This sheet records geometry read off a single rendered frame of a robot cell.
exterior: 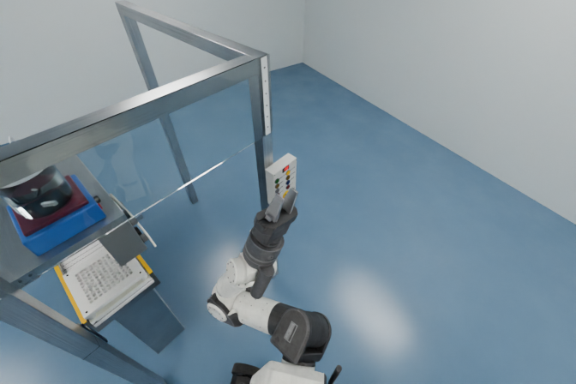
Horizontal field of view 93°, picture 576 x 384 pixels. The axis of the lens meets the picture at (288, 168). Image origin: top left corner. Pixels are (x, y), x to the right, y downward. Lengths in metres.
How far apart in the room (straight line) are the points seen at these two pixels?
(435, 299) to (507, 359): 0.49
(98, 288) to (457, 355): 2.13
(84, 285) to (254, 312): 0.81
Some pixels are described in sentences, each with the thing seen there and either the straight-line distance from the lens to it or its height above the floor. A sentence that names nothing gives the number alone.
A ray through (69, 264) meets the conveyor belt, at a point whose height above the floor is 0.92.
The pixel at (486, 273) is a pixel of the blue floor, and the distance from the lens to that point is 2.84.
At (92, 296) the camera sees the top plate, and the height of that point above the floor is 1.00.
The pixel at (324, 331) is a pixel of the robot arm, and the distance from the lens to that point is 0.90.
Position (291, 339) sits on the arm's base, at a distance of 0.83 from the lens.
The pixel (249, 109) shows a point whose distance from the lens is 1.09.
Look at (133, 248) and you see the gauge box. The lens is 1.22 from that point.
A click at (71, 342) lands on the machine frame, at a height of 1.03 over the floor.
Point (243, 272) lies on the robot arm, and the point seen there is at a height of 1.47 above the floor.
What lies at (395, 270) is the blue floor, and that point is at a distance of 2.51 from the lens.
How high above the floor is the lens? 2.12
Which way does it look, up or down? 44 degrees down
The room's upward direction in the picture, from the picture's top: straight up
